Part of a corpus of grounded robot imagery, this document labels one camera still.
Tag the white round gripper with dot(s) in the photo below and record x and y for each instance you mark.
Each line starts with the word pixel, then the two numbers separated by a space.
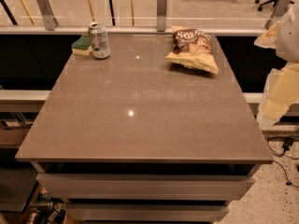
pixel 288 40

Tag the brown chip bag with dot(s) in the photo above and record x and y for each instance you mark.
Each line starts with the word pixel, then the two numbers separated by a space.
pixel 192 48

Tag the white green soda can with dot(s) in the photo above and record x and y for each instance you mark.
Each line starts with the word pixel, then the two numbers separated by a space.
pixel 99 40

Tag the green yellow sponge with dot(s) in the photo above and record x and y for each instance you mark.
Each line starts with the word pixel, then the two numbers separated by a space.
pixel 82 46

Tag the upper grey drawer front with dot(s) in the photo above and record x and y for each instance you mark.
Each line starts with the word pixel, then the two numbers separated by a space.
pixel 147 187

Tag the grey drawer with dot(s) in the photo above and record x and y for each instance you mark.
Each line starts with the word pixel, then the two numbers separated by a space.
pixel 147 187
pixel 145 212

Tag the lower grey drawer front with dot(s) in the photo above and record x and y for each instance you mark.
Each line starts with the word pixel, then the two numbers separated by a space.
pixel 145 212

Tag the clutter box under table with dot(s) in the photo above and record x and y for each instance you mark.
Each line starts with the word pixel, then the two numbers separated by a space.
pixel 46 210

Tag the right metal railing bracket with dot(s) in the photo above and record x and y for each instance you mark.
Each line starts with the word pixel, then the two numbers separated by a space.
pixel 280 9

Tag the metal railing bracket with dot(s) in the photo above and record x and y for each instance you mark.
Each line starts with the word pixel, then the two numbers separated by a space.
pixel 50 22
pixel 161 15
pixel 280 9

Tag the black power adapter with cable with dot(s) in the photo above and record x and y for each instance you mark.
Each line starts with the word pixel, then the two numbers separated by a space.
pixel 285 145

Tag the middle metal railing bracket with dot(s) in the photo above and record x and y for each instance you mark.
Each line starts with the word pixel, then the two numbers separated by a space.
pixel 161 15

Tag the left metal railing bracket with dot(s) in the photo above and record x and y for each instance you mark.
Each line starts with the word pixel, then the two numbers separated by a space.
pixel 50 22

